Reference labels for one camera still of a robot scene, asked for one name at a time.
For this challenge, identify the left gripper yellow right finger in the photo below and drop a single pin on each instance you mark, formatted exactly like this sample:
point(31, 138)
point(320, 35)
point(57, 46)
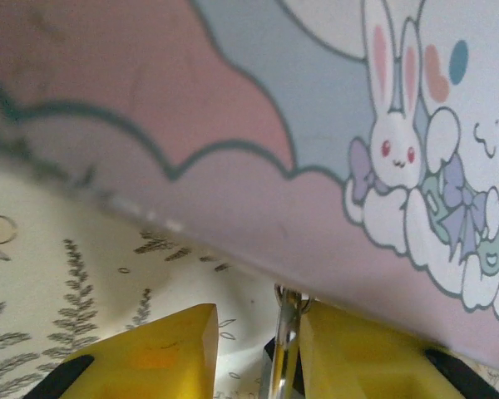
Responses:
point(378, 365)

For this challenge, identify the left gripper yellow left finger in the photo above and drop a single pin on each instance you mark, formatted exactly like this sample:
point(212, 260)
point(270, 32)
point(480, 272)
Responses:
point(149, 357)

